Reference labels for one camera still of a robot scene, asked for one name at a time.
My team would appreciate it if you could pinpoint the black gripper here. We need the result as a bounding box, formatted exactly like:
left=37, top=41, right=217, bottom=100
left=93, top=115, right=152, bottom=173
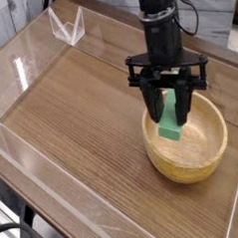
left=125, top=7, right=208, bottom=126

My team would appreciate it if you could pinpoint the green rectangular block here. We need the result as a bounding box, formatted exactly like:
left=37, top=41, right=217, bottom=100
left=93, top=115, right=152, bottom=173
left=157, top=88, right=182, bottom=140

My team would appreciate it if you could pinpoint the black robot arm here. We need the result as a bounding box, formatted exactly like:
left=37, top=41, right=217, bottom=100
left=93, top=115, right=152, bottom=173
left=125, top=0, right=208, bottom=125

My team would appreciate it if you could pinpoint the brown wooden bowl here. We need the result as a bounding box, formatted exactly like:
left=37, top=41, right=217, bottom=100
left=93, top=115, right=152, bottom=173
left=142, top=93, right=228, bottom=184

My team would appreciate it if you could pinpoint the black cable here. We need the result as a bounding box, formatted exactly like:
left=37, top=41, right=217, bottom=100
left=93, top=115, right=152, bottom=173
left=174, top=0, right=201, bottom=38

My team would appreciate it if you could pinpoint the clear acrylic corner bracket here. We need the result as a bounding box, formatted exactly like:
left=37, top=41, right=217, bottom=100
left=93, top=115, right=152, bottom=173
left=48, top=7, right=85, bottom=46

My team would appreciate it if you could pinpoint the black table leg bracket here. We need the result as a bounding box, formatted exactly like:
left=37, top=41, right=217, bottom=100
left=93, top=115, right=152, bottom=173
left=19, top=204, right=44, bottom=238

